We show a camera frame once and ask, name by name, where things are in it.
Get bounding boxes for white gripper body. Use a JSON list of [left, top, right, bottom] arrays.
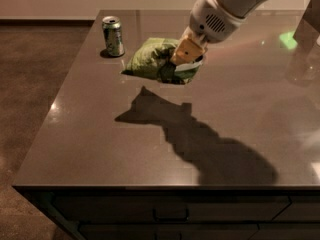
[[189, 0, 244, 44]]

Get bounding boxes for green soda can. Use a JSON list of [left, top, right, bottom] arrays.
[[102, 16, 125, 57]]

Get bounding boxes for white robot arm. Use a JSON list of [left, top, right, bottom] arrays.
[[170, 0, 268, 66]]

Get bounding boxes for green jalapeno chip bag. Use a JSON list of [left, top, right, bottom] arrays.
[[122, 38, 202, 85]]

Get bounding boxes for dark cabinet drawers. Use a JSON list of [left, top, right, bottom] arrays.
[[14, 185, 320, 240]]

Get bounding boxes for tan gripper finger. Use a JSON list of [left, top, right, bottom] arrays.
[[170, 27, 208, 66]]

